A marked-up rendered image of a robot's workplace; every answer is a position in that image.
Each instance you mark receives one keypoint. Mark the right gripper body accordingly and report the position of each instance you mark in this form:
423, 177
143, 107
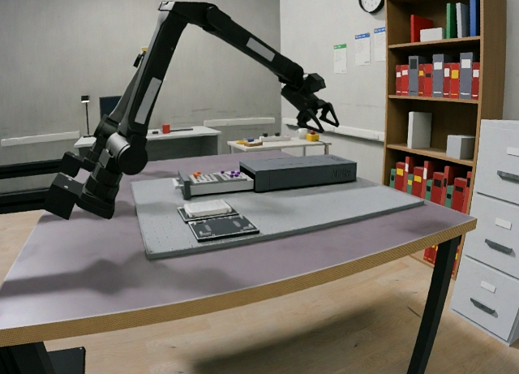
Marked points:
316, 105

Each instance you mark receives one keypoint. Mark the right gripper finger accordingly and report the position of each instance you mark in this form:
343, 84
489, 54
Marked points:
323, 116
303, 122

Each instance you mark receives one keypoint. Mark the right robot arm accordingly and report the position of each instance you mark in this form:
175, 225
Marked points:
127, 145

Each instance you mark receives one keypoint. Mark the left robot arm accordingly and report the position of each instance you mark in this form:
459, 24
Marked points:
105, 129

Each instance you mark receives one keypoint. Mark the white sealed plate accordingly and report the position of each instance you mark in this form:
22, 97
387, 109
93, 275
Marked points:
207, 208

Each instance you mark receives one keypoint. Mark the white block with round holes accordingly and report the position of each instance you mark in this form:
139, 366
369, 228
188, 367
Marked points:
225, 178

